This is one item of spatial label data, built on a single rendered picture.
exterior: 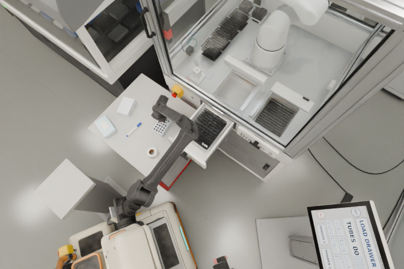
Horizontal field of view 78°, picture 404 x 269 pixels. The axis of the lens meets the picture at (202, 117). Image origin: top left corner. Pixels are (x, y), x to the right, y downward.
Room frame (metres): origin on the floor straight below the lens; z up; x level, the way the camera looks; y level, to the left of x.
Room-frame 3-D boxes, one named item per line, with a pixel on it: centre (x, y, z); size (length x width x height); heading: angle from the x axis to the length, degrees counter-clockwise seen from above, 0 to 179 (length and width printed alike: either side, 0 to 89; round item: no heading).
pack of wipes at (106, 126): (0.71, 0.68, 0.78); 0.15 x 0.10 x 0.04; 34
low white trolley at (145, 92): (0.73, 0.40, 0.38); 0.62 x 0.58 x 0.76; 47
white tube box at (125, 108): (0.85, 0.54, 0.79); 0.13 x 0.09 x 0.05; 157
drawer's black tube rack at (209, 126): (0.59, -0.02, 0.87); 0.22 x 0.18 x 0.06; 137
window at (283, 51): (0.67, -0.15, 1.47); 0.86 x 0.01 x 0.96; 47
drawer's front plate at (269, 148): (0.46, -0.33, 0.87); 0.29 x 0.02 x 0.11; 47
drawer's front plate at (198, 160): (0.44, 0.12, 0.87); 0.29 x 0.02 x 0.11; 47
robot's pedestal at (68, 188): (0.32, 0.95, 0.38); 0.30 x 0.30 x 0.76; 48
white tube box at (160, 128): (0.68, 0.29, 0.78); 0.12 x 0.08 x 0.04; 146
